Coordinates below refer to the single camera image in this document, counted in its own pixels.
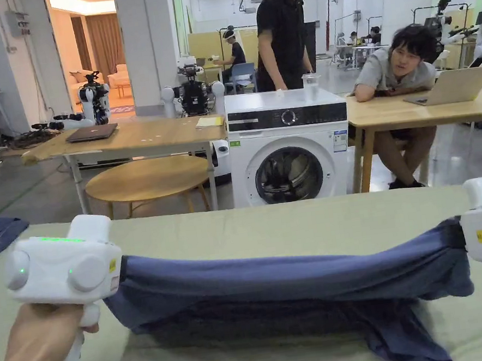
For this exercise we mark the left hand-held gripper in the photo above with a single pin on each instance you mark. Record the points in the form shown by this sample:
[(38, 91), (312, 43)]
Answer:
[(58, 264)]

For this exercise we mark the dark blue shirt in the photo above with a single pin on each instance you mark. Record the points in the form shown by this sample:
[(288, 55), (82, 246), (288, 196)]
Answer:
[(279, 281)]

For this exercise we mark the person's left hand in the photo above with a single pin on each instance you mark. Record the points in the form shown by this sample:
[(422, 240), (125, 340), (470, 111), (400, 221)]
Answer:
[(45, 340)]

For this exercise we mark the white and black robot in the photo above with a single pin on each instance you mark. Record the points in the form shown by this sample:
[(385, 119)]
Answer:
[(94, 99)]

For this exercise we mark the cream sofa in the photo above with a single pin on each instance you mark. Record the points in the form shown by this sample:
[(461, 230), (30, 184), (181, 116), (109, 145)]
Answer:
[(116, 75)]

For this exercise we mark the white robot with black arms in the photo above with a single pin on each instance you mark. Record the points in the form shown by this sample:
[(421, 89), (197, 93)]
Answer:
[(464, 32)]

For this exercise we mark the white washing machine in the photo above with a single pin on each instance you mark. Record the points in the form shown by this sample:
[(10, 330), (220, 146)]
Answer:
[(291, 161)]

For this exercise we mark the bed with pale green sheet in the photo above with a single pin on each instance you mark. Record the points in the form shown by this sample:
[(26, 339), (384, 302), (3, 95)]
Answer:
[(273, 225)]

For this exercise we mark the black robot with white shoulders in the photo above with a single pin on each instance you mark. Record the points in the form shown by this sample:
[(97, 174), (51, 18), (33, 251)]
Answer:
[(193, 92)]

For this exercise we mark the group of people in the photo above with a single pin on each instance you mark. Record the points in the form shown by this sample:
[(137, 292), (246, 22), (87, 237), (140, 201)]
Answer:
[(360, 45)]

